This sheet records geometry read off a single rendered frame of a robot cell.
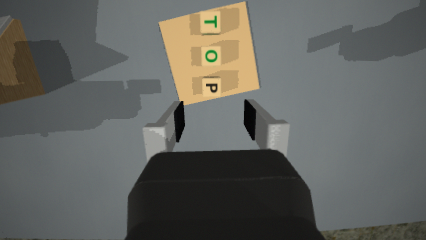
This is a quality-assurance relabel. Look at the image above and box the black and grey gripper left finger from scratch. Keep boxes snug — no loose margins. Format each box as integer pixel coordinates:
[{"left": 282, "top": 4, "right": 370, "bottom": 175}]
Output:
[{"left": 143, "top": 101, "right": 185, "bottom": 163}]

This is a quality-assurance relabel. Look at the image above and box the tan flat mat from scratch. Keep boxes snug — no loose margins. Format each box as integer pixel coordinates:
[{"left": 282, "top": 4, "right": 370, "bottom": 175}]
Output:
[{"left": 159, "top": 2, "right": 259, "bottom": 105}]

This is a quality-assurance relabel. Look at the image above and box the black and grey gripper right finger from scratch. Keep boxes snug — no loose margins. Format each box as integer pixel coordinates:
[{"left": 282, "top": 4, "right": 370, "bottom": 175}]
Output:
[{"left": 244, "top": 99, "right": 290, "bottom": 157}]

